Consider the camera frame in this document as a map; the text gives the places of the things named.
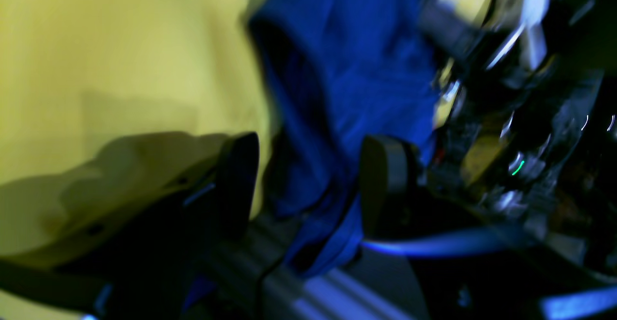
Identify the yellow table cloth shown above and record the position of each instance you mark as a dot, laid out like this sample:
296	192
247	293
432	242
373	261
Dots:
77	75

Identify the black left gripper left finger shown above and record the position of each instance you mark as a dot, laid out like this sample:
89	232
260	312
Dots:
134	224

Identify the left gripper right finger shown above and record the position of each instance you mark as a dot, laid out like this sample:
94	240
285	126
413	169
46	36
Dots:
469	265

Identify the navy blue long-sleeve shirt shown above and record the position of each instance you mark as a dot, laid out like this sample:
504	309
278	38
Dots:
337	71

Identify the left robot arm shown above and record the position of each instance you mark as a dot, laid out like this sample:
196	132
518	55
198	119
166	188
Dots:
525	129

